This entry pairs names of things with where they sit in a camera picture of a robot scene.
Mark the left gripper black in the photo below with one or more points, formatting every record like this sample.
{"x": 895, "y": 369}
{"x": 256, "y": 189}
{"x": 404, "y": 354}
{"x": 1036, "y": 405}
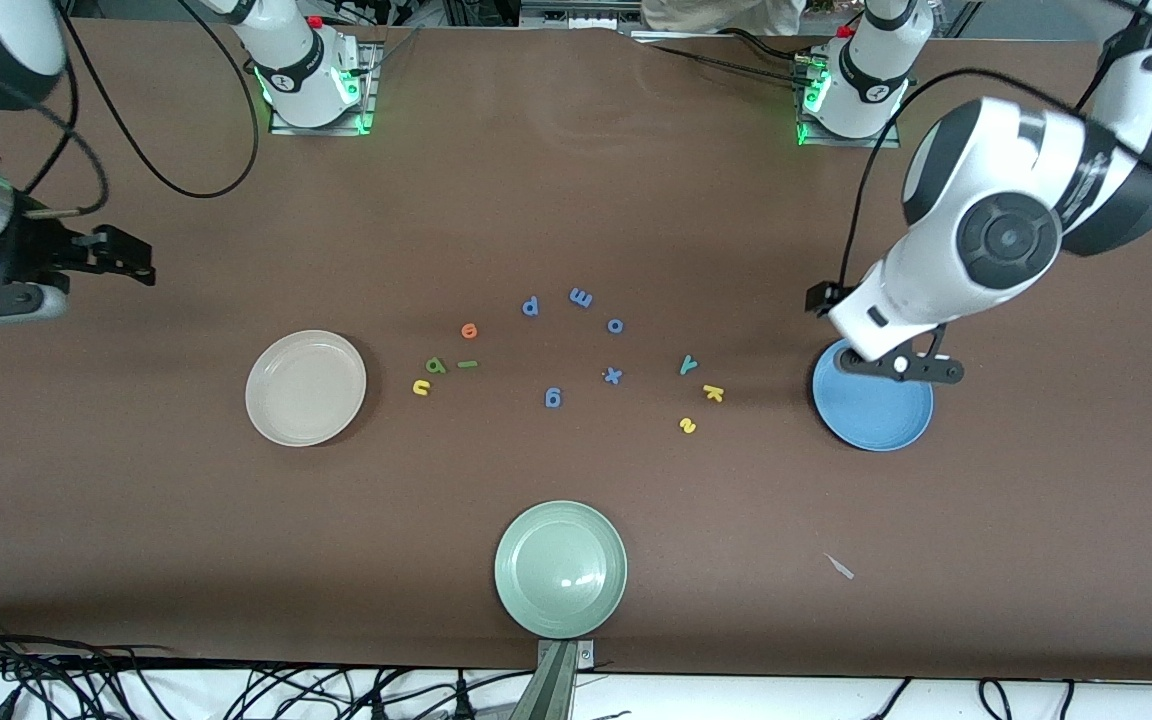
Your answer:
{"x": 819, "y": 298}

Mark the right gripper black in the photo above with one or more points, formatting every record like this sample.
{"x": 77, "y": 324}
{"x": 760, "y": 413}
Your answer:
{"x": 39, "y": 243}

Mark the yellow foam letter k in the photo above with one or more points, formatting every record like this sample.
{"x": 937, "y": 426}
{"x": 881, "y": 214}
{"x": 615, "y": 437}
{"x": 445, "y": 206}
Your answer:
{"x": 713, "y": 392}

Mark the teal foam letter y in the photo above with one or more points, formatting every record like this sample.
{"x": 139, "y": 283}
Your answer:
{"x": 688, "y": 366}

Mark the green foam letter a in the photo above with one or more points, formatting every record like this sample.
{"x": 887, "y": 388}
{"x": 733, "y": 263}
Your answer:
{"x": 435, "y": 367}

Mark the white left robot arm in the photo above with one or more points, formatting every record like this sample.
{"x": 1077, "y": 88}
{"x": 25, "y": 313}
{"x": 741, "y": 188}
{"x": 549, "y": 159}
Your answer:
{"x": 936, "y": 290}

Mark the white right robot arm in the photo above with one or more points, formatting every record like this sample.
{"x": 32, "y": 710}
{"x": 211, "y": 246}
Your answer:
{"x": 291, "y": 60}

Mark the blue plate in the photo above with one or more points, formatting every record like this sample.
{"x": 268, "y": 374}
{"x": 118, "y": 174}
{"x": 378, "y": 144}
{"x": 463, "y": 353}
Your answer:
{"x": 876, "y": 415}

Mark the beige brown plate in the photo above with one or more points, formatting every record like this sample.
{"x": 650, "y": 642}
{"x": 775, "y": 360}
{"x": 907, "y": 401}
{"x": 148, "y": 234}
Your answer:
{"x": 306, "y": 388}

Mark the blue foam letter x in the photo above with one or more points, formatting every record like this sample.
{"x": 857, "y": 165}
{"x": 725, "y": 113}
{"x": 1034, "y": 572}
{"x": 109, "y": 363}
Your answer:
{"x": 613, "y": 376}

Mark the blue foam letter m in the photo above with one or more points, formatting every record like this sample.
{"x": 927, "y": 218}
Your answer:
{"x": 581, "y": 298}

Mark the brown table cover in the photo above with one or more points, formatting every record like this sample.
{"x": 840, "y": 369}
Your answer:
{"x": 576, "y": 200}

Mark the small grey tape scrap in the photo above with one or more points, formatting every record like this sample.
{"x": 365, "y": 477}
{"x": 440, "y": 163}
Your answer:
{"x": 840, "y": 567}

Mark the small orange object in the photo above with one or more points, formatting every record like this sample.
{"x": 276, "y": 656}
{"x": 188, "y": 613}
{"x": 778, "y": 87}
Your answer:
{"x": 774, "y": 12}

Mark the person in beige trousers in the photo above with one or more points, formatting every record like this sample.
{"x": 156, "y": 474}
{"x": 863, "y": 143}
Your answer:
{"x": 726, "y": 15}

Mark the green plate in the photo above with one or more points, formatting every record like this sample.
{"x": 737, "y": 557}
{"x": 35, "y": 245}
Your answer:
{"x": 561, "y": 568}

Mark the grey equipment box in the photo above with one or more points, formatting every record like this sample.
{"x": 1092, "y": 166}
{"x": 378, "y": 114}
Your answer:
{"x": 576, "y": 15}

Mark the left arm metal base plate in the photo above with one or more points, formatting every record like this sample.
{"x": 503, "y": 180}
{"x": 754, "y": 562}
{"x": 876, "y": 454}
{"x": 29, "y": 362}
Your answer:
{"x": 891, "y": 138}

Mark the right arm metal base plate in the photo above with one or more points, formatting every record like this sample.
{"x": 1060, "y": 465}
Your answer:
{"x": 368, "y": 90}

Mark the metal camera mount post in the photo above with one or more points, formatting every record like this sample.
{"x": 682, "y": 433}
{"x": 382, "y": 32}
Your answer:
{"x": 548, "y": 690}

